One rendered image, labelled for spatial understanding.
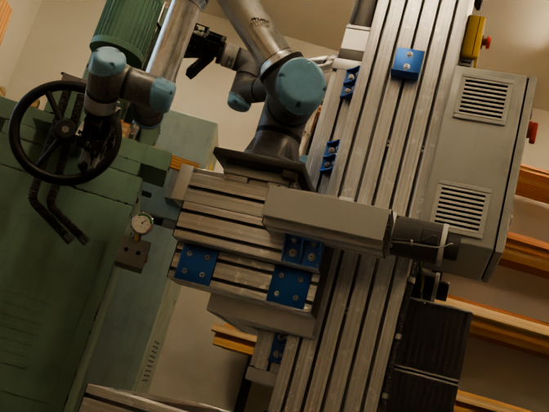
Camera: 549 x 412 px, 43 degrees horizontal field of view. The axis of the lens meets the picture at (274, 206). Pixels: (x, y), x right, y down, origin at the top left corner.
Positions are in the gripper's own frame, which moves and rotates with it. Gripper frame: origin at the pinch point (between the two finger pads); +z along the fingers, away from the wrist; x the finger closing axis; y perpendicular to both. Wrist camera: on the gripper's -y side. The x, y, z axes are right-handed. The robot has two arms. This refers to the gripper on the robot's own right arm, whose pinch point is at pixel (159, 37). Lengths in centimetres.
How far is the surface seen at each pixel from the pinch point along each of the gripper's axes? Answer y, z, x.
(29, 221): -35, 15, 58
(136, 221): -25, -13, 54
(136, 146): -18.0, -5.4, 32.6
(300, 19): -93, -57, -240
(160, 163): -19.4, -13.4, 34.5
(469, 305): -150, -199, -89
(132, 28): -3.2, 9.4, -4.6
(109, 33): -5.6, 15.3, -0.7
